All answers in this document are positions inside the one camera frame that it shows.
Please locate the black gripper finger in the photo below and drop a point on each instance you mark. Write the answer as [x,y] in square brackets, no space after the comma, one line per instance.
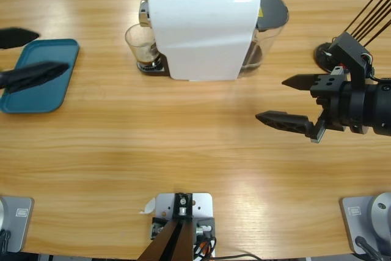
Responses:
[310,82]
[33,74]
[285,122]
[15,38]

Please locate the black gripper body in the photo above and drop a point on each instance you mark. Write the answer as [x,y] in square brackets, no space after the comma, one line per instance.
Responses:
[339,109]

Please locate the clear drinking glass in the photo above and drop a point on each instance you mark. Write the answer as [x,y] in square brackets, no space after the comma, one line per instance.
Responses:
[142,44]

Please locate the white capsule coffee machine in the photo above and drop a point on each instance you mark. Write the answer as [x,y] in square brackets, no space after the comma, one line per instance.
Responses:
[198,35]

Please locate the teal plastic tray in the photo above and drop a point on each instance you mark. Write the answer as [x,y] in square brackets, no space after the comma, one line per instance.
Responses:
[46,99]

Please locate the black capsule holder with rods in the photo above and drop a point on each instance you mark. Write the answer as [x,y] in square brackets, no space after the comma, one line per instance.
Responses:
[322,56]

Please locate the clear water tank black lid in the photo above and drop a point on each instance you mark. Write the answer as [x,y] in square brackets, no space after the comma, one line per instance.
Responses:
[273,10]

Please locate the metal grille drip tray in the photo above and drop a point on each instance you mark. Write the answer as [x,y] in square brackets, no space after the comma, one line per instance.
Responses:
[155,71]

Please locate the white tape scrap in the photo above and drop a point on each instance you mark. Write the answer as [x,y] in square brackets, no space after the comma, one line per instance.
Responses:
[149,206]

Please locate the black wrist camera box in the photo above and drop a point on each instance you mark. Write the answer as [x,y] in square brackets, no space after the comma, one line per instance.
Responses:
[351,50]

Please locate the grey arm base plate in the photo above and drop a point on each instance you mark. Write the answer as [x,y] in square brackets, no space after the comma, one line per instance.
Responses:
[21,212]
[355,212]

